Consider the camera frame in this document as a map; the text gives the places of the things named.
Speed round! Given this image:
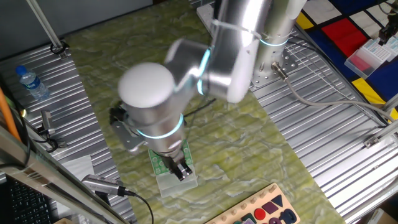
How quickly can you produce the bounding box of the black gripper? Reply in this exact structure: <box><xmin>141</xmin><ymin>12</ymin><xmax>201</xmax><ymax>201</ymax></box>
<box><xmin>160</xmin><ymin>154</ymin><xmax>193</xmax><ymax>182</ymax></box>

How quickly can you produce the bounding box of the green rack pipette tip box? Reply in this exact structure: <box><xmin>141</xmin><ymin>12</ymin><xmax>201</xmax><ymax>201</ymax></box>
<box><xmin>147</xmin><ymin>138</ymin><xmax>199</xmax><ymax>199</ymax></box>

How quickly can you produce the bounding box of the green marble pattern mat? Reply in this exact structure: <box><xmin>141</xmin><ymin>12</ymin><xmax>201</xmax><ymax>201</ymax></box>
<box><xmin>63</xmin><ymin>0</ymin><xmax>346</xmax><ymax>224</ymax></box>

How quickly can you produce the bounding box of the wooden shape puzzle board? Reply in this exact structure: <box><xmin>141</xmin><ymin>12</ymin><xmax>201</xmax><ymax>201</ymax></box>
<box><xmin>203</xmin><ymin>182</ymin><xmax>302</xmax><ymax>224</ymax></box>

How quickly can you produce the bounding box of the red circle puzzle piece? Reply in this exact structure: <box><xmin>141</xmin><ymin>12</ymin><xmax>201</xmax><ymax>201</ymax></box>
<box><xmin>253</xmin><ymin>207</ymin><xmax>267</xmax><ymax>221</ymax></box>

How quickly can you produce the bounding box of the purple square puzzle piece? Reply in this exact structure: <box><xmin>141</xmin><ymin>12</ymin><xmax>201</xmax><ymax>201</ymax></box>
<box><xmin>261</xmin><ymin>201</ymin><xmax>279</xmax><ymax>215</ymax></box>

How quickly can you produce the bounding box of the navy triangle puzzle piece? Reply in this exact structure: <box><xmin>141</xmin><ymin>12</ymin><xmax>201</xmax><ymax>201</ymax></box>
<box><xmin>271</xmin><ymin>194</ymin><xmax>284</xmax><ymax>208</ymax></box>

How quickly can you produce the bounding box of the navy rounded puzzle piece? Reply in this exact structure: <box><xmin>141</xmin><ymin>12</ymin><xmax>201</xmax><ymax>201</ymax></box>
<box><xmin>278</xmin><ymin>208</ymin><xmax>298</xmax><ymax>224</ymax></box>

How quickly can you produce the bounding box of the black tool at right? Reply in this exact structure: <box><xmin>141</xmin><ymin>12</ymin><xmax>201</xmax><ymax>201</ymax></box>
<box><xmin>40</xmin><ymin>110</ymin><xmax>56</xmax><ymax>135</ymax></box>

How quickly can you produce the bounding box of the white power strip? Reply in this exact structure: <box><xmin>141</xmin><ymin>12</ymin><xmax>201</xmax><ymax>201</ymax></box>
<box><xmin>196</xmin><ymin>3</ymin><xmax>218</xmax><ymax>30</ymax></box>

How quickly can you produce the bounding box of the black keyboard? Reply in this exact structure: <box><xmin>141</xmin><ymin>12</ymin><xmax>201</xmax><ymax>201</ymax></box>
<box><xmin>5</xmin><ymin>175</ymin><xmax>53</xmax><ymax>224</ymax></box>

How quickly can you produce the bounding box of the clear water bottle blue cap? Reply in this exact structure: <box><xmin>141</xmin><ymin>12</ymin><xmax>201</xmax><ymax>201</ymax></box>
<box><xmin>15</xmin><ymin>65</ymin><xmax>50</xmax><ymax>101</ymax></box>

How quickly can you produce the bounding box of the orange tube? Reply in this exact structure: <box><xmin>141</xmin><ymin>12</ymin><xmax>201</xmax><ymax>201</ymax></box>
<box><xmin>0</xmin><ymin>86</ymin><xmax>22</xmax><ymax>142</ymax></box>

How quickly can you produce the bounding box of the slim aluminium pole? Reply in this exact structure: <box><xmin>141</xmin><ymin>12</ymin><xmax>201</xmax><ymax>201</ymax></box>
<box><xmin>25</xmin><ymin>0</ymin><xmax>70</xmax><ymax>60</ymax></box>

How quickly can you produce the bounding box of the aluminium extrusion bar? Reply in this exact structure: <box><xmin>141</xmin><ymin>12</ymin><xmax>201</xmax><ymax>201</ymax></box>
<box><xmin>381</xmin><ymin>93</ymin><xmax>398</xmax><ymax>114</ymax></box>
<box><xmin>363</xmin><ymin>119</ymin><xmax>398</xmax><ymax>149</ymax></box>

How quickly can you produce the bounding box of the brown cardboard box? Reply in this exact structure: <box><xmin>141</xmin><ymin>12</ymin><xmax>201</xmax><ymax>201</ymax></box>
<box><xmin>366</xmin><ymin>207</ymin><xmax>398</xmax><ymax>224</ymax></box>

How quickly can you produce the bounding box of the red blue yellow cloth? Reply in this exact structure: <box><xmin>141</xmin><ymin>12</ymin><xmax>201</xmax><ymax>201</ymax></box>
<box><xmin>295</xmin><ymin>0</ymin><xmax>398</xmax><ymax>122</ymax></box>

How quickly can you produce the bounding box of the small white rack tip box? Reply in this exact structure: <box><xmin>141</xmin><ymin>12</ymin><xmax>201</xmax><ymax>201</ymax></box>
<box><xmin>344</xmin><ymin>39</ymin><xmax>392</xmax><ymax>79</ymax></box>
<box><xmin>382</xmin><ymin>35</ymin><xmax>398</xmax><ymax>62</ymax></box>

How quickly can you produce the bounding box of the dark robot end tool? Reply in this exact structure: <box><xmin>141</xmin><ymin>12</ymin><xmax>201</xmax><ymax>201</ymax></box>
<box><xmin>377</xmin><ymin>18</ymin><xmax>398</xmax><ymax>47</ymax></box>

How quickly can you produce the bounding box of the black camera cable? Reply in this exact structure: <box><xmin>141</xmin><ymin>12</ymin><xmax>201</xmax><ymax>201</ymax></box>
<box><xmin>124</xmin><ymin>189</ymin><xmax>155</xmax><ymax>224</ymax></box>

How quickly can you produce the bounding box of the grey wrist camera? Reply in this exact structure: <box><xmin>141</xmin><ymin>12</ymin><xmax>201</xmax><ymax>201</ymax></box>
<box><xmin>110</xmin><ymin>119</ymin><xmax>147</xmax><ymax>154</ymax></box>

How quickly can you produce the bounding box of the silver depth camera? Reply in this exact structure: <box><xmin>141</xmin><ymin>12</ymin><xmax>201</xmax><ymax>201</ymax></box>
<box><xmin>81</xmin><ymin>174</ymin><xmax>127</xmax><ymax>197</ymax></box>

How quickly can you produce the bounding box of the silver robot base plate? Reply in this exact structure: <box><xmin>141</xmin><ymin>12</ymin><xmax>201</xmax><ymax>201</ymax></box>
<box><xmin>248</xmin><ymin>37</ymin><xmax>300</xmax><ymax>91</ymax></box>

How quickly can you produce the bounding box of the grey cable with metal plug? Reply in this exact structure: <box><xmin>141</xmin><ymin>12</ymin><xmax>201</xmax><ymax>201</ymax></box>
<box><xmin>271</xmin><ymin>61</ymin><xmax>396</xmax><ymax>123</ymax></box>

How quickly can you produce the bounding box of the grey aluminium frame rail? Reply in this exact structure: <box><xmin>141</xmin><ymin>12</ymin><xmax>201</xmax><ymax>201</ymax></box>
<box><xmin>0</xmin><ymin>124</ymin><xmax>130</xmax><ymax>224</ymax></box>

